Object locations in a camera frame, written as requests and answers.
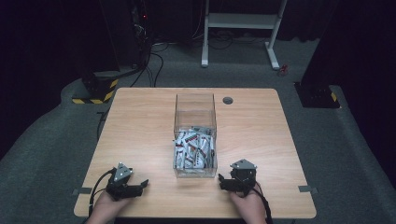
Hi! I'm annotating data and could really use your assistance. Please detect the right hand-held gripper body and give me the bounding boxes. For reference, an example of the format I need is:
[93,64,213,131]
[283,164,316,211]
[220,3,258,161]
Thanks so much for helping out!
[221,159,258,198]

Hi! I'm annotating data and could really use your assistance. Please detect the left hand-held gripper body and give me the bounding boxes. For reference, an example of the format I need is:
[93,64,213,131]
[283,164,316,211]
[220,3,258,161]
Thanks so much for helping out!
[106,161,145,202]

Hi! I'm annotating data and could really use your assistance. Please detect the pile of white packets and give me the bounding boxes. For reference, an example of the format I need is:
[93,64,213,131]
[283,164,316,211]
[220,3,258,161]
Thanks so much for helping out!
[174,125,217,171]

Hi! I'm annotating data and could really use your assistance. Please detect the clear plastic box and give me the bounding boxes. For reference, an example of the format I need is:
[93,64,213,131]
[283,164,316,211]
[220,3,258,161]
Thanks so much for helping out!
[172,91,219,179]

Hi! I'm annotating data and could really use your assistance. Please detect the person's left hand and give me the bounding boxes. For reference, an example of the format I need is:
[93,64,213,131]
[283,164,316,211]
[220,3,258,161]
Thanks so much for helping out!
[85,189,133,224]

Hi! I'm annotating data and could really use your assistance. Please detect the grey tape strip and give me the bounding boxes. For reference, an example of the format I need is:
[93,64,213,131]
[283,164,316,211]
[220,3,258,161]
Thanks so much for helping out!
[71,187,93,197]
[297,185,319,195]

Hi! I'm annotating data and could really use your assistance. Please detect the black yellow striped stand base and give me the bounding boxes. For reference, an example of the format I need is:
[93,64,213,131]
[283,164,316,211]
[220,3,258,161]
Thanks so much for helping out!
[71,70,120,105]

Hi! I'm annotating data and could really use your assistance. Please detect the small red floor object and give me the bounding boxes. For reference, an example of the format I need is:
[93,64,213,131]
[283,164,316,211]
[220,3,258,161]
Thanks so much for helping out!
[277,63,290,77]

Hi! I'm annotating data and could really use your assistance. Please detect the dark equipment rack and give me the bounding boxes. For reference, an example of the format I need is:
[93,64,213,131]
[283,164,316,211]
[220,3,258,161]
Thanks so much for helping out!
[129,0,154,70]

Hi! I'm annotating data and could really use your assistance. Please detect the white metal stand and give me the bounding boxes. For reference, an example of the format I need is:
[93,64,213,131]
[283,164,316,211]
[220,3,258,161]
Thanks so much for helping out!
[201,0,290,71]

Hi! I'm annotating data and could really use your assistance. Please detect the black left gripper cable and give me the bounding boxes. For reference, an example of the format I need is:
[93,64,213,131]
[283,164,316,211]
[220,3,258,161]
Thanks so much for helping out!
[88,168,118,218]

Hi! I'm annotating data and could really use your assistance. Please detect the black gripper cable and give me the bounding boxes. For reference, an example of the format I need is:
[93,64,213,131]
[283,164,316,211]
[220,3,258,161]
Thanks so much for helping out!
[88,168,118,218]
[253,185,275,224]

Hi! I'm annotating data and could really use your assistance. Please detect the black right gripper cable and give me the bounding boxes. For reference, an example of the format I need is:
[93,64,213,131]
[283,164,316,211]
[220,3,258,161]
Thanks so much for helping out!
[253,185,275,224]

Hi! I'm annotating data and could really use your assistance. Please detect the black floor cables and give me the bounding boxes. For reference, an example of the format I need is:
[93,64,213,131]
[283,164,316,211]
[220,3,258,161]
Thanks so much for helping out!
[130,41,171,89]

